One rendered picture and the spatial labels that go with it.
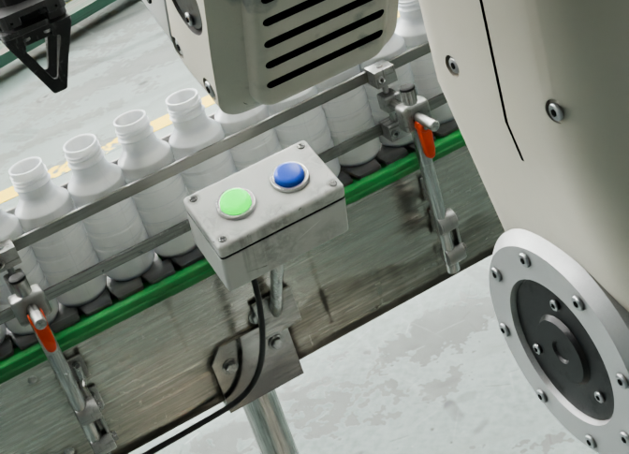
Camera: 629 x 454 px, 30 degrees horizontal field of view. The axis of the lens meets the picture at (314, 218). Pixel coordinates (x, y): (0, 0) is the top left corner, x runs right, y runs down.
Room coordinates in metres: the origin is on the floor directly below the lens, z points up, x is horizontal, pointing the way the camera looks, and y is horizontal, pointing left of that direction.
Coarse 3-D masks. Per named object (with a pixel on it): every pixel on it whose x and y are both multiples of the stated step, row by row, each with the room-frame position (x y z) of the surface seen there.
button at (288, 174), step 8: (280, 168) 1.02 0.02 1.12; (288, 168) 1.02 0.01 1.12; (296, 168) 1.01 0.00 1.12; (280, 176) 1.01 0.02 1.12; (288, 176) 1.01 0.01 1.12; (296, 176) 1.01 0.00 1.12; (304, 176) 1.01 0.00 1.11; (280, 184) 1.01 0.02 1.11; (288, 184) 1.00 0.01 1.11; (296, 184) 1.00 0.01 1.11
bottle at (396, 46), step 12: (396, 36) 1.23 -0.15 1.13; (384, 48) 1.21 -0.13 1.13; (396, 48) 1.21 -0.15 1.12; (372, 60) 1.21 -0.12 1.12; (396, 72) 1.21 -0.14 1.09; (408, 72) 1.22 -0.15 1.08; (396, 84) 1.21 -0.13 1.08; (372, 96) 1.22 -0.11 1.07; (372, 108) 1.23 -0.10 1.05; (384, 144) 1.22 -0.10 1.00; (396, 144) 1.21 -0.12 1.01; (408, 144) 1.21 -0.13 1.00
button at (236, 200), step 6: (228, 192) 1.00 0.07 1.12; (234, 192) 1.00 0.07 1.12; (240, 192) 1.00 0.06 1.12; (246, 192) 1.00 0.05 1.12; (222, 198) 1.00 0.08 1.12; (228, 198) 1.00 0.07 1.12; (234, 198) 0.99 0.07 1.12; (240, 198) 0.99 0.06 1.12; (246, 198) 0.99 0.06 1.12; (222, 204) 0.99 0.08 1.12; (228, 204) 0.99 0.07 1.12; (234, 204) 0.99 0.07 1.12; (240, 204) 0.99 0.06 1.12; (246, 204) 0.99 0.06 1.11; (222, 210) 0.99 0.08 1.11; (228, 210) 0.98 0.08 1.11; (234, 210) 0.98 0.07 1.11; (240, 210) 0.98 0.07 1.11
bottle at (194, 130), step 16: (176, 96) 1.18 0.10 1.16; (192, 96) 1.18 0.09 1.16; (176, 112) 1.15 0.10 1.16; (192, 112) 1.15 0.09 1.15; (176, 128) 1.16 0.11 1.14; (192, 128) 1.15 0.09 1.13; (208, 128) 1.15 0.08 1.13; (176, 144) 1.15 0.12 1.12; (192, 144) 1.14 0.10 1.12; (208, 144) 1.14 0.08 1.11; (176, 160) 1.15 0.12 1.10; (208, 160) 1.14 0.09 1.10; (224, 160) 1.14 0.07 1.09; (192, 176) 1.14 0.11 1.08; (208, 176) 1.13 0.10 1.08; (224, 176) 1.14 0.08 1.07; (192, 192) 1.15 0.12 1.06
